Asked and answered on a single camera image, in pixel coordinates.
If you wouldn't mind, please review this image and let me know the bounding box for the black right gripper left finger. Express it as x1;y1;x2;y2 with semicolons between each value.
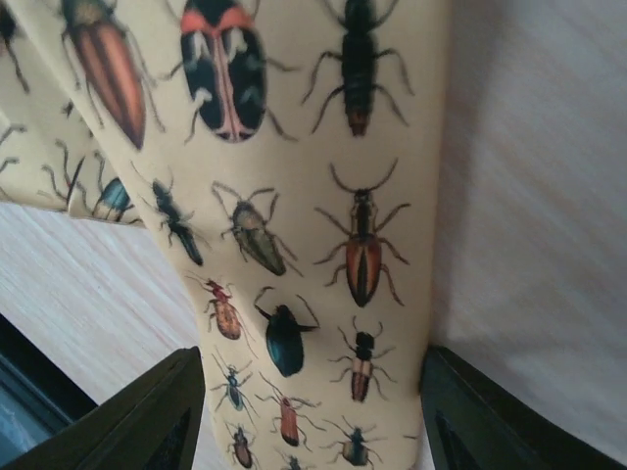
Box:
4;347;206;469

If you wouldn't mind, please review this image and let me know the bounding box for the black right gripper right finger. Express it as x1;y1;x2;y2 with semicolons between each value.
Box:
420;346;625;470

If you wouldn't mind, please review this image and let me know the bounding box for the yellow beetle print tie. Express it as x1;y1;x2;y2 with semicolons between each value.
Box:
8;1;452;469

